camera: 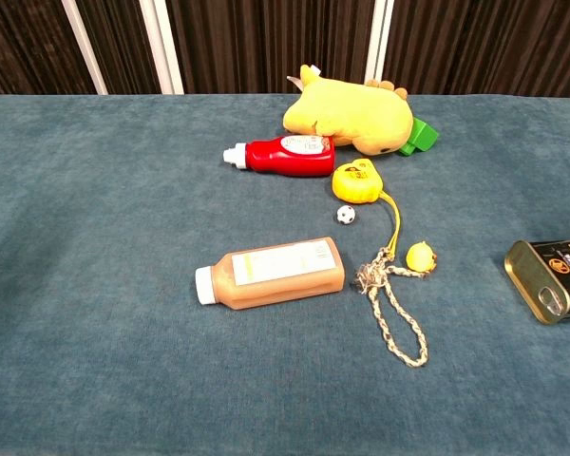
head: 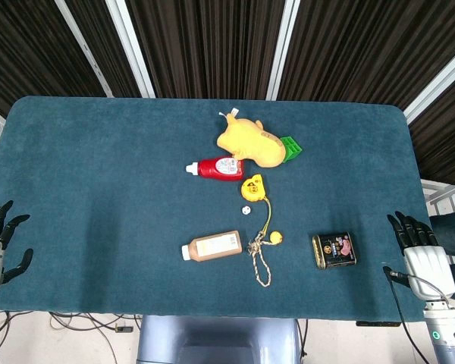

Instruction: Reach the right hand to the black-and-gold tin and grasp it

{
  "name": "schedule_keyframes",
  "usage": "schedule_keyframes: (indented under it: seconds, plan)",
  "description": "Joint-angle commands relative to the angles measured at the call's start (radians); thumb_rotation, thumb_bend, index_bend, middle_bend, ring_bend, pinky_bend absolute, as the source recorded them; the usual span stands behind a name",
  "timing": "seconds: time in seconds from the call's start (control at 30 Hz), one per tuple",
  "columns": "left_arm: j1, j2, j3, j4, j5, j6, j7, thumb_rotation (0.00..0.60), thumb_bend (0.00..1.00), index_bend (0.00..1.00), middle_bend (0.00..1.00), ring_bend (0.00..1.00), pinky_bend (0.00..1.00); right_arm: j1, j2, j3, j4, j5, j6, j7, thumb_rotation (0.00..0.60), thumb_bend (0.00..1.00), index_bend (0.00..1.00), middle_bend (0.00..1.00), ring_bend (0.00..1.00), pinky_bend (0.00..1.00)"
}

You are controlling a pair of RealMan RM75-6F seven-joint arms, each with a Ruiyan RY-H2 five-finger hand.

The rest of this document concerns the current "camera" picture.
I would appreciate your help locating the yellow duck tape measure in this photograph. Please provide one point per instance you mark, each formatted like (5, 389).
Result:
(356, 183)

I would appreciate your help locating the dark olive oil tin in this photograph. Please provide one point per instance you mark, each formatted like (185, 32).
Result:
(541, 278)

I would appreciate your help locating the white vertical frame post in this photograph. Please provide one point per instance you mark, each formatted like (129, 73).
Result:
(379, 40)
(83, 45)
(161, 45)

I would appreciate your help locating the yellow plush dinosaur toy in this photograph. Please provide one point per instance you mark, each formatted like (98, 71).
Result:
(356, 114)

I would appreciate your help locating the orange juice bottle white cap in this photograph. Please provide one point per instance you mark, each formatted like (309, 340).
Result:
(285, 285)

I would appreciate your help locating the blue velvet table cloth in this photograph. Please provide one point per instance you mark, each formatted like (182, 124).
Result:
(123, 285)

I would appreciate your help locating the small black white soccer ball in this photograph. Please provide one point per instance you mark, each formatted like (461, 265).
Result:
(345, 215)

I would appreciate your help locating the green plastic block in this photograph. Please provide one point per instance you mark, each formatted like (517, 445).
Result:
(420, 135)

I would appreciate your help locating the small yellow duck figure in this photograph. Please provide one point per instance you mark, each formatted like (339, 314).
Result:
(420, 256)

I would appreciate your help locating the red ketchup bottle white cap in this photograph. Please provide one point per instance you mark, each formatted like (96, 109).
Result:
(290, 159)

